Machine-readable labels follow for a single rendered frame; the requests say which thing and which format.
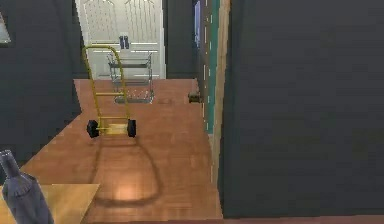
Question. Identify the light wooden table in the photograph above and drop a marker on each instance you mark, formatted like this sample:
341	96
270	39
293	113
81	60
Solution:
66	201

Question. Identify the small dark blue object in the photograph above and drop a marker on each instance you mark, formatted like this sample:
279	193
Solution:
124	42

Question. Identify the yellow hand truck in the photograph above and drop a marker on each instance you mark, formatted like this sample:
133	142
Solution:
112	128

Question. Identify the teal room door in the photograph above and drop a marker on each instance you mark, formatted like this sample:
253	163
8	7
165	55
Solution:
210	66

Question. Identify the dark glass bottle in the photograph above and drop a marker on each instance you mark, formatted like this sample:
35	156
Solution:
23	196

